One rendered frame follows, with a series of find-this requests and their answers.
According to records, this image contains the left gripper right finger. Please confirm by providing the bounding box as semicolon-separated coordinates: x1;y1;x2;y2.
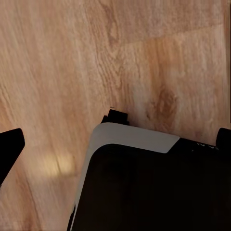
216;128;231;166

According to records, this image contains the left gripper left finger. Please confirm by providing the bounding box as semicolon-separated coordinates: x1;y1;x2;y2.
0;128;25;186

